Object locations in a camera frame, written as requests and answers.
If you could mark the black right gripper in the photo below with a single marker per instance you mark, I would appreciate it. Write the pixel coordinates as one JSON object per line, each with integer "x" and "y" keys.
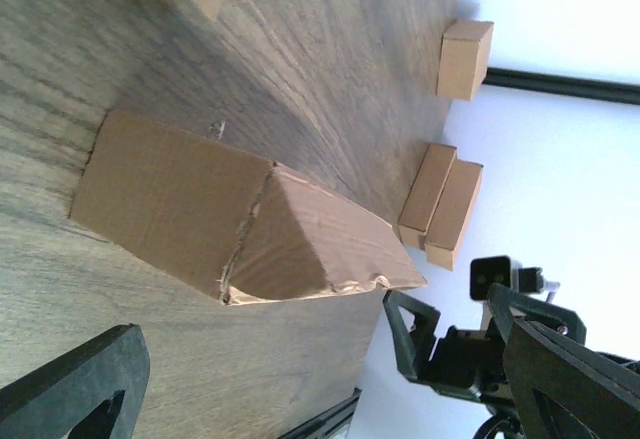
{"x": 465, "y": 364}

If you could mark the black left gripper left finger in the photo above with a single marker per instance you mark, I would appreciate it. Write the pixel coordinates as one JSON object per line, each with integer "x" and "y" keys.
{"x": 95, "y": 390}

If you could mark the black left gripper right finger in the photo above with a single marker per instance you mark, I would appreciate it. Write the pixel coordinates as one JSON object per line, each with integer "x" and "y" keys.
{"x": 560, "y": 388}

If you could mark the brown cardboard box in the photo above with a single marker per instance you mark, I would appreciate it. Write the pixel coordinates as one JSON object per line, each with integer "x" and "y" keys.
{"x": 238, "y": 227}

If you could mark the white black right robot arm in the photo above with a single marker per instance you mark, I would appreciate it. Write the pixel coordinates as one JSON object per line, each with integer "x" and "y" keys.
{"x": 505, "y": 424}

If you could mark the large folded cardboard box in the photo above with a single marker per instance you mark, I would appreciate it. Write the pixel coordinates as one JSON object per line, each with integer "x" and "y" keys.
{"x": 439, "y": 205}

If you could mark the small folded cardboard box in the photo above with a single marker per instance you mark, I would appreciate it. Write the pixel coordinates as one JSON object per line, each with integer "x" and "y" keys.
{"x": 464, "y": 57}

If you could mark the black aluminium frame rail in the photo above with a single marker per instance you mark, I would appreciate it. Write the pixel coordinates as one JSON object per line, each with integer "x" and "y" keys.
{"x": 332, "y": 423}

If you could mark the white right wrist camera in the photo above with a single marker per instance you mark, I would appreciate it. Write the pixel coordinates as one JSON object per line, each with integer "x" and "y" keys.
{"x": 505, "y": 271}

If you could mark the black right corner frame post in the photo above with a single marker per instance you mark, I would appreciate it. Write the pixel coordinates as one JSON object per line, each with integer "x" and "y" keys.
{"x": 565, "y": 86}

